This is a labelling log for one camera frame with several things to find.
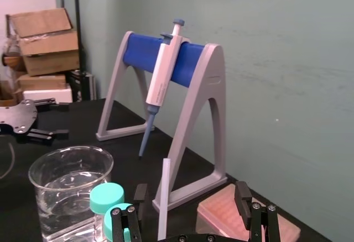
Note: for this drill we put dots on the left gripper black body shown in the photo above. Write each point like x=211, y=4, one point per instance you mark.
x=16, y=117

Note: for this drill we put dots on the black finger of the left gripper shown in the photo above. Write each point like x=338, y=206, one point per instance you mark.
x=52, y=106
x=41, y=136

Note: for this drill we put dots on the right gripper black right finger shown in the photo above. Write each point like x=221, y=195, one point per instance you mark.
x=262, y=222

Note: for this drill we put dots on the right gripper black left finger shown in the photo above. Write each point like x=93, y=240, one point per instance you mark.
x=125, y=225

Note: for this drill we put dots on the white translucent stirring rod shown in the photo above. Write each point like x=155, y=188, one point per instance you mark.
x=164, y=197

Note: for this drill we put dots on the white flat box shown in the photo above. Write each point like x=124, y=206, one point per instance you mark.
x=47, y=94

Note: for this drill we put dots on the clear bottle teal cap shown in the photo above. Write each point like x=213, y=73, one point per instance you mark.
x=109, y=222
x=106, y=195

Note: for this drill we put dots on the flat brown cardboard box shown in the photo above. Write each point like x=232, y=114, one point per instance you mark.
x=41, y=80

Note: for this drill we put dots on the black case with silver edges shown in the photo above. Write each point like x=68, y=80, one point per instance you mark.
x=83, y=86

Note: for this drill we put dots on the black table cloth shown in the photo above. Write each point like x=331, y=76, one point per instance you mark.
x=83, y=134

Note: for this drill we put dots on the pink pipette tip box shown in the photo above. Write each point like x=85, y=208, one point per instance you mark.
x=221, y=214

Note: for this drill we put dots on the clear glass beaker with water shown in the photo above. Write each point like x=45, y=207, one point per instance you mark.
x=63, y=186

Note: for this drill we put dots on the open brown cardboard box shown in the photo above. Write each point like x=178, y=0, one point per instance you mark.
x=44, y=34

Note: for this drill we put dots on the black upright pole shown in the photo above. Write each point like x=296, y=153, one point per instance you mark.
x=79, y=23

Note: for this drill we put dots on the white and blue pipette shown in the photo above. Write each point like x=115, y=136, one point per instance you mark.
x=161, y=73

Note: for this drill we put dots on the grey pipette stand blue bar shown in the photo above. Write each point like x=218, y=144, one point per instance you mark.
x=204, y=92

